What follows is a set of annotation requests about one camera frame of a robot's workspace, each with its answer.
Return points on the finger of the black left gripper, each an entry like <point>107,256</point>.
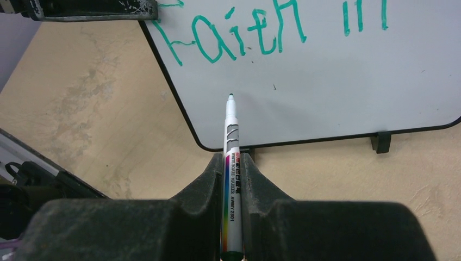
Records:
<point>82,10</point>

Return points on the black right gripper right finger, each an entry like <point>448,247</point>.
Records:
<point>278,227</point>

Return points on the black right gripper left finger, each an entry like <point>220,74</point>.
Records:
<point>184,227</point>

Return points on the white green whiteboard marker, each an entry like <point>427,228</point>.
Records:
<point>232,245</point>

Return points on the white whiteboard black frame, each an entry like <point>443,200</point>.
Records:
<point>309,71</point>

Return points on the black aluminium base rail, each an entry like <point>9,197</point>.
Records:
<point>28,181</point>

